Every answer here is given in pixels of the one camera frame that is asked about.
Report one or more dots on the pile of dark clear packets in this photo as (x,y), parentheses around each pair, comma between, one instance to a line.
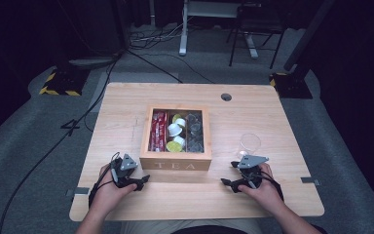
(194,131)

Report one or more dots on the person's left hand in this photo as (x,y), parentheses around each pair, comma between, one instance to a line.
(108,193)

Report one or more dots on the black chair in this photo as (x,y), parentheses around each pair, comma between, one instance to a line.
(256,22)

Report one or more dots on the row of red sachets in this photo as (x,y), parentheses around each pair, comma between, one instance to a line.
(157,131)

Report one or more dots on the white desk frame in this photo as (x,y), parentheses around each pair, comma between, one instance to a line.
(184,35)

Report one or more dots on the clear glass cup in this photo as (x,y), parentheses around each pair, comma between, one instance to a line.
(249,145)

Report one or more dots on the wooden tea box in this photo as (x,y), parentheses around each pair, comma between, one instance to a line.
(175,162)

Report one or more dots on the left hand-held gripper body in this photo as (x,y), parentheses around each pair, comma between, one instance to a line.
(125,169)

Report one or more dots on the white capsule yellow-green lid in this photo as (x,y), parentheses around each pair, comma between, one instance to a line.
(174,147)
(176,117)

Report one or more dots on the black slanted stand pole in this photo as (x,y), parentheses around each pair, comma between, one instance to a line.
(308,34)

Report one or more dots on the grey metal table bracket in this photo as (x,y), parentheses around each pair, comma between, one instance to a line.
(310,181)
(78,191)

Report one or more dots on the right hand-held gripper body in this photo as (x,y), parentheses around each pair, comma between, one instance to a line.
(251,169)

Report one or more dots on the black yellow striped stand base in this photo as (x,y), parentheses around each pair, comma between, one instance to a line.
(63,83)
(290,85)

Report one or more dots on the person's right hand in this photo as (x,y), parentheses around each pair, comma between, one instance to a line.
(266,190)

